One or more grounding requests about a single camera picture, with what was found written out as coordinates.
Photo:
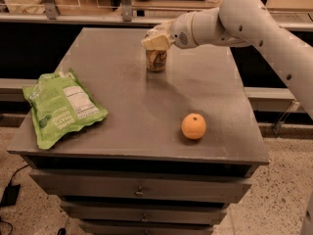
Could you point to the green rice chip bag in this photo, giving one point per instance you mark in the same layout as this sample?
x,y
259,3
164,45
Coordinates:
x,y
60,104

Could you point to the grey drawer cabinet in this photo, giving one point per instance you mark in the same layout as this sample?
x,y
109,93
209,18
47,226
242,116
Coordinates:
x,y
135,173

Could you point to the orange fruit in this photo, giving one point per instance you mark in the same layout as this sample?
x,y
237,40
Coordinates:
x,y
193,126

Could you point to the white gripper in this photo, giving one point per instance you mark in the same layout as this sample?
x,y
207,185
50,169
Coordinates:
x,y
181,30

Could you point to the black power adapter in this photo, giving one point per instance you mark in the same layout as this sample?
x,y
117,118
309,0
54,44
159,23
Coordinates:
x,y
10,195

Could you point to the metal railing frame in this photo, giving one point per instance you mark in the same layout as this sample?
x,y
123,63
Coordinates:
x,y
293,14

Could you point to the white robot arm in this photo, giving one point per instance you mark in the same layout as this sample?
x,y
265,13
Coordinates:
x,y
278,204

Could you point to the orange soda can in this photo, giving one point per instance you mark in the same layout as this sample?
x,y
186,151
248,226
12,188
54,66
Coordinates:
x,y
156,60

